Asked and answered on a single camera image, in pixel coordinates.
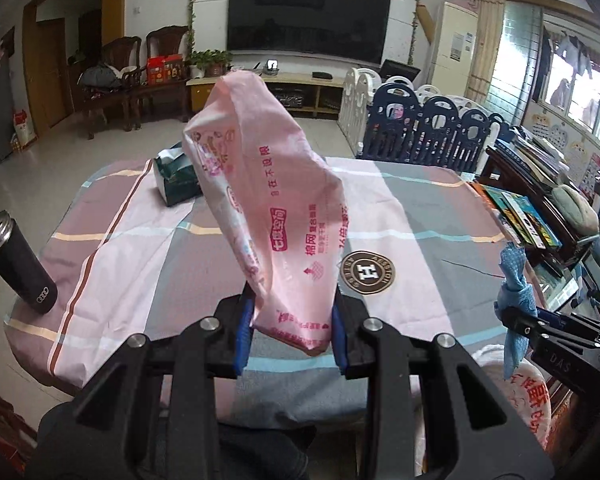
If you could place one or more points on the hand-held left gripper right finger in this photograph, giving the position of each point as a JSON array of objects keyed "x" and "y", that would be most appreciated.
[{"x": 337, "y": 340}]

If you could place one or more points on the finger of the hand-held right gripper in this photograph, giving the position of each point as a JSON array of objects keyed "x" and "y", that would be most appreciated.
[
  {"x": 572, "y": 322},
  {"x": 555, "y": 357}
]

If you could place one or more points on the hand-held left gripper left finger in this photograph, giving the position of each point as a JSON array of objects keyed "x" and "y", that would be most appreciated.
[{"x": 243, "y": 340}]

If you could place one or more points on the white plastic bag red print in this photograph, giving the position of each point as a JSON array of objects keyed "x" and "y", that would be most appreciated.
[{"x": 510, "y": 400}]

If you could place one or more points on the light blue wrapper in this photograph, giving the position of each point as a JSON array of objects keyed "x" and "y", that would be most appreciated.
[{"x": 512, "y": 280}]

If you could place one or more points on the pink printed plastic bag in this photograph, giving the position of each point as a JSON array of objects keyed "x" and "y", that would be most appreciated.
[{"x": 280, "y": 210}]

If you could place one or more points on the round black gold emblem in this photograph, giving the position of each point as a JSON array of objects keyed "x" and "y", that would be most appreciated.
[{"x": 366, "y": 272}]

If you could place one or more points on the grey round cushion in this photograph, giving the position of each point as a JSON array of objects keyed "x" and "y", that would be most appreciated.
[{"x": 575, "y": 205}]

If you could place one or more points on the stack of books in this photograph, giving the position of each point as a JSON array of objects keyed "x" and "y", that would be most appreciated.
[{"x": 520, "y": 210}]

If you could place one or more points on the dark green tissue pack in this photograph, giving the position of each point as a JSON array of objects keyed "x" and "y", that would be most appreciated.
[{"x": 175, "y": 180}]

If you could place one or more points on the black thermos bottle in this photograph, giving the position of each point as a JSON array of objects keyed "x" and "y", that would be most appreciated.
[{"x": 22, "y": 270}]

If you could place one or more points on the wooden television cabinet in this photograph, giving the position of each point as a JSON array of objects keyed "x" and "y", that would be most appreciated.
[{"x": 300, "y": 92}]

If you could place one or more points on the hanging clothes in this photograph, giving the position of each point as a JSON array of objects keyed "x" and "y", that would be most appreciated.
[{"x": 575, "y": 52}]

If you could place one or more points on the small desk clock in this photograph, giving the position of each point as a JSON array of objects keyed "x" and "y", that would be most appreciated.
[{"x": 271, "y": 66}]

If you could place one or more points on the red gift box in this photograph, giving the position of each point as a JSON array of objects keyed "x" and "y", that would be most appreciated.
[{"x": 165, "y": 70}]

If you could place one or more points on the green potted plant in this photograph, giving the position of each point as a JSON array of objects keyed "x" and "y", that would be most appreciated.
[{"x": 210, "y": 60}]

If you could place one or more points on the dark bag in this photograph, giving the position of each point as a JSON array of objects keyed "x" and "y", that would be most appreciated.
[{"x": 100, "y": 77}]

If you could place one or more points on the beige curtain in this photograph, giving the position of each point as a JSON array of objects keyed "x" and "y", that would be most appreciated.
[{"x": 485, "y": 35}]

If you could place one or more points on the white standing air conditioner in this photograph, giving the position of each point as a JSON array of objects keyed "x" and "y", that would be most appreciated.
[{"x": 452, "y": 45}]

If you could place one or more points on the red white shopping bag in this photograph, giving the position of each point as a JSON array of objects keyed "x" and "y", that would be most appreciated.
[{"x": 22, "y": 127}]

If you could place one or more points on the dark wooden armchair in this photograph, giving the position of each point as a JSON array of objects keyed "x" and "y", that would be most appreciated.
[
  {"x": 122, "y": 55},
  {"x": 167, "y": 42}
]

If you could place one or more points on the black flat television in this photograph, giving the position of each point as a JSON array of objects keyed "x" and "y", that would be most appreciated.
[{"x": 307, "y": 15}]

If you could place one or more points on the wall chart posters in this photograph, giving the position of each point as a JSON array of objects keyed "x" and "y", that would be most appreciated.
[{"x": 565, "y": 145}]

